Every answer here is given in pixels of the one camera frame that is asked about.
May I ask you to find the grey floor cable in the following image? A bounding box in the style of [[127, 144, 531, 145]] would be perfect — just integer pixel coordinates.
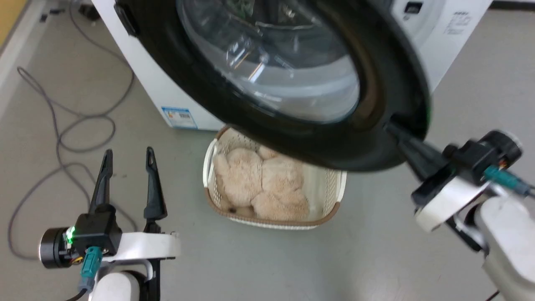
[[8, 0, 137, 260]]

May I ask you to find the blue white energy label sticker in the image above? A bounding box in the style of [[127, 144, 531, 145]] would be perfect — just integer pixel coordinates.
[[161, 106, 198, 130]]

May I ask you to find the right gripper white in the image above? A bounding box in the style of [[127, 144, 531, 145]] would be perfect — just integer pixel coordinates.
[[385, 121, 490, 252]]

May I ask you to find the black plug on floor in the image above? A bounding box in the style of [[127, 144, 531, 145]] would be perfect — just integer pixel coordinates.
[[79, 3, 101, 20]]

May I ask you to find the black round glass washer door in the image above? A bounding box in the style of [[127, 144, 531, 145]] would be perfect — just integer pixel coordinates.
[[114, 0, 432, 173]]

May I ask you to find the white woven laundry basket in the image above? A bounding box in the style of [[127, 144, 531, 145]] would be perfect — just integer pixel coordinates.
[[203, 125, 347, 230]]

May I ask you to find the left teal connector cable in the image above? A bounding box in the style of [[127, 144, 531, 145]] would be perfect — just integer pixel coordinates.
[[65, 246, 103, 301]]

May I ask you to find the right teal connector cable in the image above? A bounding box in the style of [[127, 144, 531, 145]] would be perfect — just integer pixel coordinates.
[[485, 165, 535, 198]]

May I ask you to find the beige plush toy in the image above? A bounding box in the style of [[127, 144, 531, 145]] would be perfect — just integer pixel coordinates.
[[212, 144, 311, 221]]

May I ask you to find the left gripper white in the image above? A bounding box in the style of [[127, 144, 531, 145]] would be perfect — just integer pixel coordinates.
[[89, 147, 181, 301]]

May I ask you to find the white washing machine body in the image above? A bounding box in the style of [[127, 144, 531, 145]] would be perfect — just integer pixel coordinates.
[[91, 0, 494, 131]]

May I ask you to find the teal connector cable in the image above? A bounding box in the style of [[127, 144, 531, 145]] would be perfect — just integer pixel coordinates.
[[65, 246, 103, 301], [485, 165, 535, 198]]

